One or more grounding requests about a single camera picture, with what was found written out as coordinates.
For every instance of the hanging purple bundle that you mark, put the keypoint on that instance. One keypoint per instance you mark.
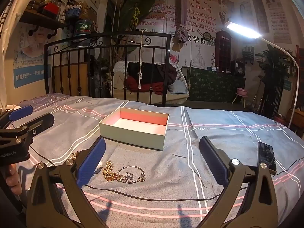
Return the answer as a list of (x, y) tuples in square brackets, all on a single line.
[(182, 11)]

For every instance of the pink stool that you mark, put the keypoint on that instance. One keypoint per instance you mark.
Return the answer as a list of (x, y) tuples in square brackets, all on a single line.
[(242, 91)]

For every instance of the plaid bed sheet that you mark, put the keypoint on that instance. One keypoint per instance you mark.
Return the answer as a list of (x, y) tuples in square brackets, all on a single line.
[(166, 166)]

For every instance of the large wall banner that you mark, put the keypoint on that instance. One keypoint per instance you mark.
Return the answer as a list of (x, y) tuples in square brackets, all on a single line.
[(209, 7)]

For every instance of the red box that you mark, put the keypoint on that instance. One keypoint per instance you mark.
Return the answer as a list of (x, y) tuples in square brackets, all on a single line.
[(51, 9)]

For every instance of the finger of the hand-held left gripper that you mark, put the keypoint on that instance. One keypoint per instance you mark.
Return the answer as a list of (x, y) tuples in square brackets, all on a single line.
[(21, 112), (41, 122)]

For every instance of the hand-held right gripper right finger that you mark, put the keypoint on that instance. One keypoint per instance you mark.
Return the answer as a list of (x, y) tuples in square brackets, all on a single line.
[(213, 160)]

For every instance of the large leafy plant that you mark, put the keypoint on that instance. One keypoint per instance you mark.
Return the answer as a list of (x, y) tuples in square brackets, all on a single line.
[(133, 7)]

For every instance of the cream cushion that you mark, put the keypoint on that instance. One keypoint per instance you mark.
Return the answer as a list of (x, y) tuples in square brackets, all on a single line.
[(120, 80)]

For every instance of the blue basket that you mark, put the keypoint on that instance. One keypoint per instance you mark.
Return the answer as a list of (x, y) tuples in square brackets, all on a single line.
[(72, 11)]

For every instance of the red phone booth cabinet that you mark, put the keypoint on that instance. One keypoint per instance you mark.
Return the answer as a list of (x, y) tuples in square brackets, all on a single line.
[(223, 49)]

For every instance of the wooden board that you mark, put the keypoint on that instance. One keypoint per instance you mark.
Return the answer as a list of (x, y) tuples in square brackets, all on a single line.
[(71, 78)]

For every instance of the white floor lamp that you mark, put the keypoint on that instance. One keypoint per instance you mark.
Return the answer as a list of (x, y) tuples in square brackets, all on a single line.
[(242, 29)]

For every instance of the pink-lined cardboard box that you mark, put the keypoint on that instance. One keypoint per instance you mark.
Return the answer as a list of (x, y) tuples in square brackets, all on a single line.
[(142, 133)]

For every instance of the wall poster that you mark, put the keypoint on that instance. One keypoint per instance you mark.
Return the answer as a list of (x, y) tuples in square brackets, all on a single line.
[(28, 52), (279, 16)]

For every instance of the green tin can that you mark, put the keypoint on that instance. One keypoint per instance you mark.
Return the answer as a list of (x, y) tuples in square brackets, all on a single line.
[(82, 27)]

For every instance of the dark clothes pile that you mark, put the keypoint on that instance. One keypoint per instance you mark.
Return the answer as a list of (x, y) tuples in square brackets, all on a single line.
[(152, 71)]

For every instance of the small wall rack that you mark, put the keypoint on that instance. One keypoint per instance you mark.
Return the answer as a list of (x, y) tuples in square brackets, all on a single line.
[(248, 53)]

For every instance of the green floral counter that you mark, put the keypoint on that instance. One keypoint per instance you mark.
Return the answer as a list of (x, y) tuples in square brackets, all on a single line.
[(213, 85)]

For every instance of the black handheld device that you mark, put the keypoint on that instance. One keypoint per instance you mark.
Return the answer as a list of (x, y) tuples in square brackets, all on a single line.
[(267, 156)]

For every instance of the light blue pillow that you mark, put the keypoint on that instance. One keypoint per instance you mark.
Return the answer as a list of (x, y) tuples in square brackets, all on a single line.
[(177, 86)]

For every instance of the black iron bed frame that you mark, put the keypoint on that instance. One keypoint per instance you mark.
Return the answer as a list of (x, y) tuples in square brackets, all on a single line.
[(106, 36)]

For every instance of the person's left hand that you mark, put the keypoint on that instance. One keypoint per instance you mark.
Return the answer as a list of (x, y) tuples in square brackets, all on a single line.
[(13, 179)]

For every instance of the dark wall shelf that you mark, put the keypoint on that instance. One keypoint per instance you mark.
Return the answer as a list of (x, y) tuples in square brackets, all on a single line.
[(40, 18)]

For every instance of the white wicker swing chair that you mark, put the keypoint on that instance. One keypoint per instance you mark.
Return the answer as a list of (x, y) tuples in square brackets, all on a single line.
[(180, 74)]

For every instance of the red cloth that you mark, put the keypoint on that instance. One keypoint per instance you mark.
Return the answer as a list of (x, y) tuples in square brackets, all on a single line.
[(148, 85)]

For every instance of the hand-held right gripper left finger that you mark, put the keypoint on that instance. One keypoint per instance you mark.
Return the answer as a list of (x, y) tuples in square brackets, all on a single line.
[(91, 162)]

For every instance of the potted green plant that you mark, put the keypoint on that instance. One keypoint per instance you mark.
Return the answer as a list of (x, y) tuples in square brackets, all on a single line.
[(275, 61)]

